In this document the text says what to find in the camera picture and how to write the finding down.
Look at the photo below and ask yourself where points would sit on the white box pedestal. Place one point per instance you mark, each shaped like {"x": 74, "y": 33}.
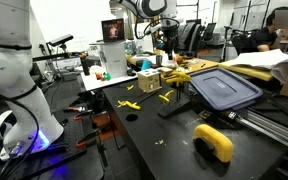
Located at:
{"x": 114, "y": 60}

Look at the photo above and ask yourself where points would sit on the yellow foam board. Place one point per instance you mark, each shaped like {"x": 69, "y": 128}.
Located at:
{"x": 247, "y": 70}

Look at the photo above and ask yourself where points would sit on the seated person in black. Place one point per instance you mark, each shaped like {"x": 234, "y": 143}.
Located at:
{"x": 262, "y": 36}

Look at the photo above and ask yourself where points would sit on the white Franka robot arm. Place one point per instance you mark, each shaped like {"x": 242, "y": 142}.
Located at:
{"x": 10, "y": 73}

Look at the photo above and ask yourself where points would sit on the small wooden block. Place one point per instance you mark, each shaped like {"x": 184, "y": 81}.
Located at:
{"x": 165, "y": 70}

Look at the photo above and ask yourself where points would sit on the black bottle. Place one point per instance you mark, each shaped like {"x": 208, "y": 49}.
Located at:
{"x": 85, "y": 66}

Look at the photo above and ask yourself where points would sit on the small display laptop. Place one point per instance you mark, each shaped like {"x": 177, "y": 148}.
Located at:
{"x": 113, "y": 30}

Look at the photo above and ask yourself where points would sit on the grey jacket on chair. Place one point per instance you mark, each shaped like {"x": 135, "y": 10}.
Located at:
{"x": 187, "y": 36}

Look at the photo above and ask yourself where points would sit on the small red toy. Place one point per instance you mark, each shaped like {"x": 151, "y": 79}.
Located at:
{"x": 99, "y": 76}

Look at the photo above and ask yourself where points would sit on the black office chair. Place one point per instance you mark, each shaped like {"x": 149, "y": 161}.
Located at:
{"x": 209, "y": 31}

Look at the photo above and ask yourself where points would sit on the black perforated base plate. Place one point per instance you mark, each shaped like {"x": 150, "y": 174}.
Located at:
{"x": 67, "y": 133}

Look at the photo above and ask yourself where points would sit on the white paper sheets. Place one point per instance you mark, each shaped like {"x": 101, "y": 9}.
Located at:
{"x": 267, "y": 58}

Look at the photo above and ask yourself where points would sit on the white cloth bag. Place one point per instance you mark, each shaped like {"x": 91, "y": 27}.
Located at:
{"x": 166, "y": 63}

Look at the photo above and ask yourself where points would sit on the dark metal can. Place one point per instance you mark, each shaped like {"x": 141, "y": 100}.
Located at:
{"x": 159, "y": 60}

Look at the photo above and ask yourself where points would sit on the wooden cube shape sorter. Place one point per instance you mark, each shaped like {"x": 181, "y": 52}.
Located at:
{"x": 149, "y": 81}

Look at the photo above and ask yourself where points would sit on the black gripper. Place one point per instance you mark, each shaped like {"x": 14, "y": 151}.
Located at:
{"x": 169, "y": 33}

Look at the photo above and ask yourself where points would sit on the yellow arch foam block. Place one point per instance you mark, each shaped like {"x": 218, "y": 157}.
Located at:
{"x": 217, "y": 138}

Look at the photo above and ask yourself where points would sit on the silver head orange wrench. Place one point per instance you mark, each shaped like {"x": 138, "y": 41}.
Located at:
{"x": 75, "y": 109}

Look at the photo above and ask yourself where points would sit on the blue plastic container lid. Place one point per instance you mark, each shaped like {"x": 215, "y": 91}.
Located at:
{"x": 224, "y": 88}

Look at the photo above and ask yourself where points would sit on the white drawing board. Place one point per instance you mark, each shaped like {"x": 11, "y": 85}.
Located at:
{"x": 147, "y": 43}

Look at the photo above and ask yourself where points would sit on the small green toy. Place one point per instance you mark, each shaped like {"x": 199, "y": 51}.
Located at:
{"x": 107, "y": 77}

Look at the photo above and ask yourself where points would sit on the white foam base board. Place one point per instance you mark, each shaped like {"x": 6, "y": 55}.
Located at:
{"x": 94, "y": 84}

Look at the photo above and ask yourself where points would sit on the orange tipped black clamp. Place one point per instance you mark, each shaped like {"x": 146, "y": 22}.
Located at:
{"x": 84, "y": 142}

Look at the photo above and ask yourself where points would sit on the black tool stand platform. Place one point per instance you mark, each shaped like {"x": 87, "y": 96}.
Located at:
{"x": 174, "y": 108}

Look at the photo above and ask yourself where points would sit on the black stereo camera bar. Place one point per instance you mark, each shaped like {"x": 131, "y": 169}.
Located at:
{"x": 60, "y": 40}

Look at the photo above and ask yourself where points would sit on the black computer mouse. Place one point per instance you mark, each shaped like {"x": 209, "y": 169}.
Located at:
{"x": 131, "y": 72}

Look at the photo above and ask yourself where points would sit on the black mesh desk chair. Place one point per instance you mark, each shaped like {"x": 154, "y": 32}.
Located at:
{"x": 240, "y": 43}

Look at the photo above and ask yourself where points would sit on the teal plastic cup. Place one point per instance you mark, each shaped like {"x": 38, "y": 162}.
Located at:
{"x": 146, "y": 65}

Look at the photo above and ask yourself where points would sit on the light wooden table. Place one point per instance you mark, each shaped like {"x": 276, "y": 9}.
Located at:
{"x": 200, "y": 65}

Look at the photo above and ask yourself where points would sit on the aluminium extrusion rail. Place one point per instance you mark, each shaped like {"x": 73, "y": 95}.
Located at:
{"x": 270, "y": 128}

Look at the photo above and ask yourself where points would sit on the black boom rod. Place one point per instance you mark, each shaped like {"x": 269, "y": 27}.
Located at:
{"x": 50, "y": 57}

